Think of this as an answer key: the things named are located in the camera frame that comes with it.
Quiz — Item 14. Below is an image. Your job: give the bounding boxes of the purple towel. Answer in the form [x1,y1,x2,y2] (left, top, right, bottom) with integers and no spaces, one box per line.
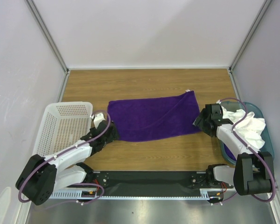
[224,144,236,161]
[107,91,200,142]

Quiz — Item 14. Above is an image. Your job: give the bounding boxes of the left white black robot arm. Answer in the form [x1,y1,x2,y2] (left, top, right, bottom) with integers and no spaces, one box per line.
[15,120,119,205]

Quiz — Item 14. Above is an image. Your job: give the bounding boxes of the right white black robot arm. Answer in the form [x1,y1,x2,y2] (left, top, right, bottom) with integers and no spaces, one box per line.
[193,104,276,196]

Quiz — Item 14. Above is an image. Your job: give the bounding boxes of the purple towel in tub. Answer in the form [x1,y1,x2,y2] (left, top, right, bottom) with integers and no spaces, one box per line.
[224,144,236,161]

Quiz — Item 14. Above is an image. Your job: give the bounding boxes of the white perforated plastic basket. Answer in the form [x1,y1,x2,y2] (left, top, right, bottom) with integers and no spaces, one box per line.
[33,101,93,157]

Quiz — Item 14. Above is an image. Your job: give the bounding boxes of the white towel in tub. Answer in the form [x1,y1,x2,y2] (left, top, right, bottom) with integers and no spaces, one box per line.
[222,107,266,150]

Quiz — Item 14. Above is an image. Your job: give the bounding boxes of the teal translucent plastic tub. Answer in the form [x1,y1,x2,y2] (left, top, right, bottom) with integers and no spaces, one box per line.
[221,101,274,156]

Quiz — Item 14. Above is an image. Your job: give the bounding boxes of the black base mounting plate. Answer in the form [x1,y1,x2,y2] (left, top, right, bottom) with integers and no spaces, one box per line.
[67,170,233,197]

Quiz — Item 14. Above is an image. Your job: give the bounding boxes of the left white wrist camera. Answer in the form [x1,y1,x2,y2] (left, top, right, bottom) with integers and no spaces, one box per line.
[91,112,106,128]

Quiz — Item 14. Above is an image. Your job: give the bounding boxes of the aluminium frame rail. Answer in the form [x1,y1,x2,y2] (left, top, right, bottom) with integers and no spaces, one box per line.
[272,173,279,191]

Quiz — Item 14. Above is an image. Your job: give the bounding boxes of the right aluminium corner post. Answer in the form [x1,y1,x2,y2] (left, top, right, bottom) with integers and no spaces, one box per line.
[229,0,273,73]

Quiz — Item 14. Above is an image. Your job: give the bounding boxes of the aluminium corner post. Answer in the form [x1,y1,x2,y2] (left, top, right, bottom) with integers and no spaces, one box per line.
[24,0,69,74]
[229,0,273,73]

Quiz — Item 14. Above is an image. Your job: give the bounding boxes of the left aluminium corner post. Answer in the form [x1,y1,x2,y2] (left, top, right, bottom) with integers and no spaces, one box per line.
[24,0,69,74]

